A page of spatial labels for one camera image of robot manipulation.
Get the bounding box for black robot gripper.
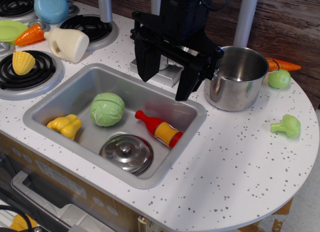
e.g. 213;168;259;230
130;0;224;101

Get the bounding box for steel pot lid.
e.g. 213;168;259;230
99;134;154;176

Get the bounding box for stainless steel pot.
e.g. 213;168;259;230
204;46;280;112

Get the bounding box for silver toy faucet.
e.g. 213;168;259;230
129;0;201;88

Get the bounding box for red toy ketchup bottle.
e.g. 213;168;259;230
135;110;183;149

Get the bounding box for green toy cabbage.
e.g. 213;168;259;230
89;92;125;127

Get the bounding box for cream toy milk jug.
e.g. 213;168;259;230
44;27;90;63

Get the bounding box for green toy apple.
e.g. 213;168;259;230
268;69;291;89

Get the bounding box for orange toy carrot right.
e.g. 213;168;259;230
265;57;302;72

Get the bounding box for orange toy carrot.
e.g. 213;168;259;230
265;57;302;72
14;24;45;46

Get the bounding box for yellow toy bell pepper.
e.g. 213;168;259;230
46;114;82;140

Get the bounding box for front left stove burner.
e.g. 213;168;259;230
0;50;64;101

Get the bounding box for blue toy bowl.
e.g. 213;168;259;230
33;0;69;24

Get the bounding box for green toy broccoli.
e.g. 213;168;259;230
270;114;301;139

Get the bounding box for orange toy carrot left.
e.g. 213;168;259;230
14;24;45;46

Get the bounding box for yellow toy corn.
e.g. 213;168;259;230
12;51;36;76

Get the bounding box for green toy plate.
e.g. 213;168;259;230
0;20;28;43

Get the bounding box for back left stove burner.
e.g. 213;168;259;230
0;0;38;24

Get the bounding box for yellow toy on floor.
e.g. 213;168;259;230
9;214;38;232

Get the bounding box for grey left support post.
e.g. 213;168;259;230
98;0;113;23

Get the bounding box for grey support post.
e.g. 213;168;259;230
98;0;113;23
233;0;258;47

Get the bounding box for grey right support post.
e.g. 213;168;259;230
233;0;258;47

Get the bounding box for toy oven door handle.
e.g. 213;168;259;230
10;171;86;230

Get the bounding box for black cable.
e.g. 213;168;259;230
0;204;32;230

